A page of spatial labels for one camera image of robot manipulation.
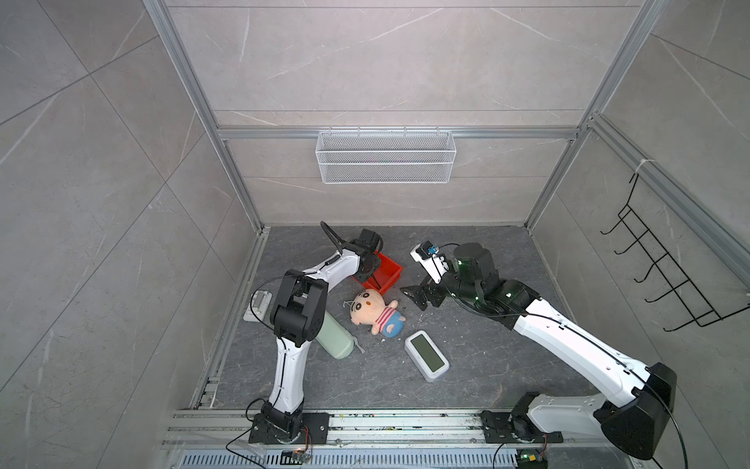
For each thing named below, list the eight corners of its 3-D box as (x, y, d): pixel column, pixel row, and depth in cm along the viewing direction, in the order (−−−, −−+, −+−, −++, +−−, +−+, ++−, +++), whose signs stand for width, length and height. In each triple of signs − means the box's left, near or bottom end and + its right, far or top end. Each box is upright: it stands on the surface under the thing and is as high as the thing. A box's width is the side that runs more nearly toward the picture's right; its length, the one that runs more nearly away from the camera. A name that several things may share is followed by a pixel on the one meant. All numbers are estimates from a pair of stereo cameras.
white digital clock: (430, 385, 82) (432, 380, 78) (400, 343, 90) (401, 337, 86) (449, 370, 84) (452, 366, 81) (418, 331, 92) (420, 325, 89)
